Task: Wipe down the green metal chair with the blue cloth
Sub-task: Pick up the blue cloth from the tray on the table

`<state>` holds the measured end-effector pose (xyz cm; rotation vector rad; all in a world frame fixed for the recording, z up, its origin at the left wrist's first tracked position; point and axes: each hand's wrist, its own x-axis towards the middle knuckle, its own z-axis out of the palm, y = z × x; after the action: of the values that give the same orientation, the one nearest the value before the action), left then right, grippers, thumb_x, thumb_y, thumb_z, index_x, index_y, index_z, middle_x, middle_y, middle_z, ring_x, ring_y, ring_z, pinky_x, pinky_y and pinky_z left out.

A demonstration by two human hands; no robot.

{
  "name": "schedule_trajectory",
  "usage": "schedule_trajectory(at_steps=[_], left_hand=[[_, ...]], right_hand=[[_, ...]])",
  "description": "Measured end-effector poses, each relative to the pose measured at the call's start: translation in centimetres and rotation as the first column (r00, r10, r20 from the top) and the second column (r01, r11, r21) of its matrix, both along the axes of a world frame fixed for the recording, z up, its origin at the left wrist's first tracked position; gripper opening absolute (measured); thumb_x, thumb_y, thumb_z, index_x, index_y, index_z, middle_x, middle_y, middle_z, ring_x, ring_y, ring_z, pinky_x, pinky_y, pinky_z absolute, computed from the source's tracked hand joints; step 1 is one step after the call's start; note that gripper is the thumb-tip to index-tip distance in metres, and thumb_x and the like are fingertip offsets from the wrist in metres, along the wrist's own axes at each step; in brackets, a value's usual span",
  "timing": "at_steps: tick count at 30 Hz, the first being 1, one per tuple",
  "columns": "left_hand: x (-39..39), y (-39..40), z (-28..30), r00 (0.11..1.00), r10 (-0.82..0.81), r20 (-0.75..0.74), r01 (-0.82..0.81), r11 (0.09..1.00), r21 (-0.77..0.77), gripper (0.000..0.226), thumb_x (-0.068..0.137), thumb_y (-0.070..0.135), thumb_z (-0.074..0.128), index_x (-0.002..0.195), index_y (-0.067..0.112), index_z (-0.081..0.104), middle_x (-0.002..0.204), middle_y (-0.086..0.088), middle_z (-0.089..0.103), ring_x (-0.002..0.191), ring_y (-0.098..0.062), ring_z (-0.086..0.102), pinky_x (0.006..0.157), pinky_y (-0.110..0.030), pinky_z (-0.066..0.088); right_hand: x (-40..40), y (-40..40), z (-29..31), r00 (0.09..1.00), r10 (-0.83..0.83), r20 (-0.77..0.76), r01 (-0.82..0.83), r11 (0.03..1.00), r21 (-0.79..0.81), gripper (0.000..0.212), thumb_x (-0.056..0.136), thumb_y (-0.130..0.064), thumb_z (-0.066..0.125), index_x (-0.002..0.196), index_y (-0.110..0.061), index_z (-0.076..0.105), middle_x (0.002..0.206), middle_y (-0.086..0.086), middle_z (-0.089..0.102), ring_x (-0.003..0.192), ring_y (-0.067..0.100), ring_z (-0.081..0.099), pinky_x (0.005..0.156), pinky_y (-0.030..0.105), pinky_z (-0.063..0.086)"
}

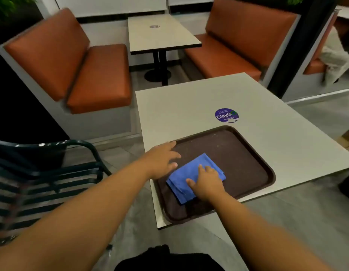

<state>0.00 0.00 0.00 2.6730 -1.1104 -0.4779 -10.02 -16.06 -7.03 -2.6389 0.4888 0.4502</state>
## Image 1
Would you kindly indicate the person's left forearm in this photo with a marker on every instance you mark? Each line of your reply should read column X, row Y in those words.
column 78, row 222

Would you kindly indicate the person's right hand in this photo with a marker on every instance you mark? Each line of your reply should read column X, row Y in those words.
column 209, row 186

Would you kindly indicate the dark green metal slatted chair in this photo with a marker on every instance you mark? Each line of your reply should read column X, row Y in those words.
column 81, row 143

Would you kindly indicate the brown plastic tray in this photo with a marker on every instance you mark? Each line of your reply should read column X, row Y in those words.
column 242, row 155

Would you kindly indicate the round purple sticker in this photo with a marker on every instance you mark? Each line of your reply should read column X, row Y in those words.
column 154, row 26
column 226, row 115

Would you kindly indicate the person's left hand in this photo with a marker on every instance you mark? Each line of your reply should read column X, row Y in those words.
column 160, row 163

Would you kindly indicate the black pillar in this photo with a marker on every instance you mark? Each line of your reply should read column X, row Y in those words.
column 304, row 39

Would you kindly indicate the person's black shorts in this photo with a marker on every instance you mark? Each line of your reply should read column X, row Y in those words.
column 163, row 261

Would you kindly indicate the blue cleaning cloth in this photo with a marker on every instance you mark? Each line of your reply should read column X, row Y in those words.
column 183, row 177

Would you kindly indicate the person's right forearm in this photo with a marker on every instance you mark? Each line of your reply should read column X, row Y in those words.
column 262, row 239

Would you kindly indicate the black partition panel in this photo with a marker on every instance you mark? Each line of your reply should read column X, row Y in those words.
column 16, row 104

